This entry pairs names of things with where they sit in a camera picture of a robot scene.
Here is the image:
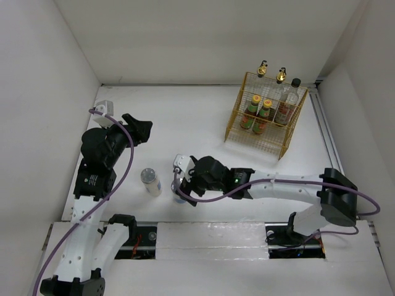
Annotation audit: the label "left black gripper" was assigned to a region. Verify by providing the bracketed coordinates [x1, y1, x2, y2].
[101, 113, 151, 167]

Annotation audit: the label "white shaker silver lid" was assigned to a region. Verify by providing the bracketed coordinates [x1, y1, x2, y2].
[171, 178, 186, 205]
[140, 168, 162, 197]

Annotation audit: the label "chili sauce bottle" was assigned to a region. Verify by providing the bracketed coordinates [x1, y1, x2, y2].
[252, 99, 272, 134]
[240, 94, 262, 130]

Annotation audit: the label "clear glass cruet gold spout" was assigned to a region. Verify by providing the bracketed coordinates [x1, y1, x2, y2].
[247, 60, 268, 101]

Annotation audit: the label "tall glass cruet dark contents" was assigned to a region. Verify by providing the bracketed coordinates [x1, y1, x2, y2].
[268, 67, 286, 115]

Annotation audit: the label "dark vinegar bottle black cap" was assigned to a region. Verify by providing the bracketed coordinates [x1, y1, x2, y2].
[274, 78, 301, 126]

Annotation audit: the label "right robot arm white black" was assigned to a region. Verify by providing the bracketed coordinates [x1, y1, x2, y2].
[173, 155, 357, 249]

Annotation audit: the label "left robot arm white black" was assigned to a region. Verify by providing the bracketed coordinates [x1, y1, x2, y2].
[32, 109, 153, 295]

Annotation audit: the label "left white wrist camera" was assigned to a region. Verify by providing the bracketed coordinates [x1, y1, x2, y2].
[92, 100, 114, 128]

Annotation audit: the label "black metal base rail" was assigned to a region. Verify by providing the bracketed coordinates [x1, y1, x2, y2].
[115, 223, 325, 260]

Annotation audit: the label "yellow wire rack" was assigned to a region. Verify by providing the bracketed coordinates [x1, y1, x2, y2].
[225, 68, 308, 159]

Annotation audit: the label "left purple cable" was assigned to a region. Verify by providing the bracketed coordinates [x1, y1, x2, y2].
[32, 107, 136, 296]

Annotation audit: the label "aluminium side rail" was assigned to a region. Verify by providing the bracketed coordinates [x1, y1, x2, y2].
[307, 84, 344, 173]

